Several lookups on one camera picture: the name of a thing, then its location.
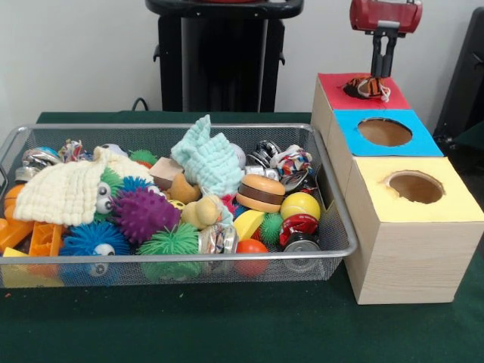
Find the black stand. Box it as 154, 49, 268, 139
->
433, 7, 484, 143

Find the wooden box with three holes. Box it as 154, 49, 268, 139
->
310, 72, 484, 306

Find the yellow plush duck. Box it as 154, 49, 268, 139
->
181, 194, 222, 230

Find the orange striped tiger plush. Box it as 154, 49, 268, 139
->
342, 75, 390, 101

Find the toy hamburger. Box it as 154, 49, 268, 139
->
236, 173, 287, 213

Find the shallow silver mesh bin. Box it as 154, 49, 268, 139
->
0, 123, 358, 289

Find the green stringy rubber ball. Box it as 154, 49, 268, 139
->
136, 222, 201, 281

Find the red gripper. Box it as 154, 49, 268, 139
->
349, 0, 424, 79

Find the mint green cloth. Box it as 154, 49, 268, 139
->
170, 114, 245, 224

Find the blue stringy ball with eyes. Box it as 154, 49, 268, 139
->
59, 221, 132, 287

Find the yellow ball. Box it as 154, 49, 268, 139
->
280, 192, 321, 222

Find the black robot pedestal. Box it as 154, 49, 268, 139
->
145, 0, 306, 113

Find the crushed red can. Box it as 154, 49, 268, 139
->
279, 213, 322, 271

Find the dark green tablecloth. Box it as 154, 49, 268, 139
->
0, 110, 484, 363
453, 123, 484, 152

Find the cream knitted cloth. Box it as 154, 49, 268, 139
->
13, 146, 154, 227

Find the purple spiky rubber toy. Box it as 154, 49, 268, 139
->
112, 188, 182, 245

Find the orange red ball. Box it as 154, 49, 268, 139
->
236, 238, 270, 276

